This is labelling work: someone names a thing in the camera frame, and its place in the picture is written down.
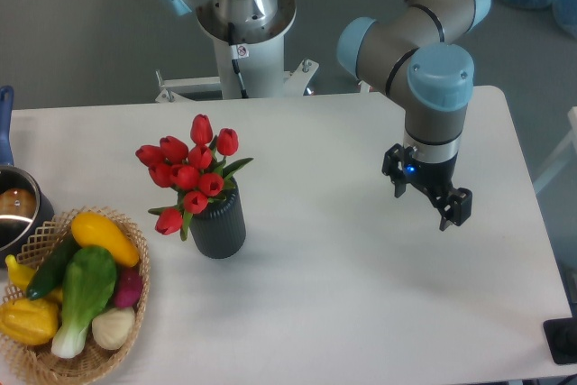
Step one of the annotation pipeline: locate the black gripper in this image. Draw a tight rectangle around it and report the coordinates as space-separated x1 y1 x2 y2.
381 143 473 231

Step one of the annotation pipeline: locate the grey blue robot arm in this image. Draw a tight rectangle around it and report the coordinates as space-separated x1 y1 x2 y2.
168 0 491 227

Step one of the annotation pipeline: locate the dark grey ribbed vase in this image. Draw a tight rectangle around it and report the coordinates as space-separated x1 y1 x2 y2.
189 179 246 259

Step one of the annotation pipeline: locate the black device at edge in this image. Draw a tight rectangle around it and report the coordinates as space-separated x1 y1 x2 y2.
543 317 576 365

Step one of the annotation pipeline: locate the red tulip bouquet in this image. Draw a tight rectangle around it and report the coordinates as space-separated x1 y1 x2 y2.
135 114 252 241

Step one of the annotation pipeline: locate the magenta radish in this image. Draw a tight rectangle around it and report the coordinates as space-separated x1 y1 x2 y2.
113 268 143 308

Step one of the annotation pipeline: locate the yellow squash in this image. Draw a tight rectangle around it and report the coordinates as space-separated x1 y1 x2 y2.
70 212 140 268

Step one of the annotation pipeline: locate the white garlic bulb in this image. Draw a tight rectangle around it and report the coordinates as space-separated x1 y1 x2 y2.
91 307 135 350

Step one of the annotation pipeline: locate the green bok choy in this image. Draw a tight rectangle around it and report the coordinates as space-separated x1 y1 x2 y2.
51 246 117 359

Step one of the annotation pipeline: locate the dark green cucumber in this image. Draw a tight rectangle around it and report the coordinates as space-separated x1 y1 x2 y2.
25 234 80 300

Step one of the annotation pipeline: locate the dark blue saucepan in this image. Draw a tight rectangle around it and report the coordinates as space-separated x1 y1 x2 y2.
1 86 54 268

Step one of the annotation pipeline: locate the brown food in saucepan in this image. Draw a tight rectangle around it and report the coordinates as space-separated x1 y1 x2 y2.
0 188 37 219

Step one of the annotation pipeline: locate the small yellow gourd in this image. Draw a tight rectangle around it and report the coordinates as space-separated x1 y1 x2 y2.
5 254 63 304

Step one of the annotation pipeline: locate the yellow orange pumpkin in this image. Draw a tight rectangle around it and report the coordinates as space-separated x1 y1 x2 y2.
1 298 60 346

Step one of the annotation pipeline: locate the woven wicker basket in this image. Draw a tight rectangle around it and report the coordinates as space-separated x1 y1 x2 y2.
1 206 150 384

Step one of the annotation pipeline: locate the white frame at right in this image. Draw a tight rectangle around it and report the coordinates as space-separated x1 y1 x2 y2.
533 106 576 195

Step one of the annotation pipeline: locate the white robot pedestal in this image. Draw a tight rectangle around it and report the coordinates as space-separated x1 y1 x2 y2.
156 0 319 103

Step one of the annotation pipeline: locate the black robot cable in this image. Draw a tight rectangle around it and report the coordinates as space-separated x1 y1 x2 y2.
226 22 250 99

